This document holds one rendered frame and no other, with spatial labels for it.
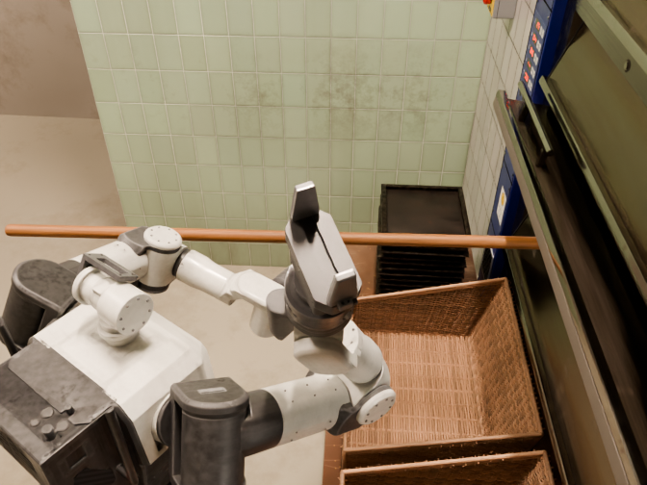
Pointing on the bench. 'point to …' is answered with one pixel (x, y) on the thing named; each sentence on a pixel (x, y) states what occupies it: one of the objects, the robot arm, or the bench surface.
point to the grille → (487, 263)
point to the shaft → (283, 237)
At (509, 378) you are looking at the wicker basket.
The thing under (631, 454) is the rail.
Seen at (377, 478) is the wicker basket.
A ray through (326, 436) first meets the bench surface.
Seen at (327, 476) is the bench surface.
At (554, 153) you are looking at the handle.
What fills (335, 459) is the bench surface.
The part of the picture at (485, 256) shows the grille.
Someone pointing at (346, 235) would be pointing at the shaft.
